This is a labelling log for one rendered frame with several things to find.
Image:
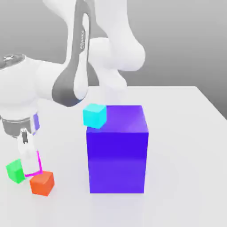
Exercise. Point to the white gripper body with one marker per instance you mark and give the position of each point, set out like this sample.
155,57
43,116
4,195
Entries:
29,157

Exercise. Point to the small magenta cube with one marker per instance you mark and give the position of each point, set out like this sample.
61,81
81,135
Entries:
39,163

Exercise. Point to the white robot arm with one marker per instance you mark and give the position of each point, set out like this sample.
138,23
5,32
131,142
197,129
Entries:
110,53

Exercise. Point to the small green cube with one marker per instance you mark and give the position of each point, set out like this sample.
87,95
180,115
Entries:
15,172

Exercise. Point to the small orange cube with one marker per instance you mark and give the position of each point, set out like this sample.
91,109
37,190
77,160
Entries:
41,184

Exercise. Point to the small cyan cube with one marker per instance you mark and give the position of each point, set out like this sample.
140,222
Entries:
94,115

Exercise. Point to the large blue-violet box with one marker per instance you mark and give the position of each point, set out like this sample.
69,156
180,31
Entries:
117,159

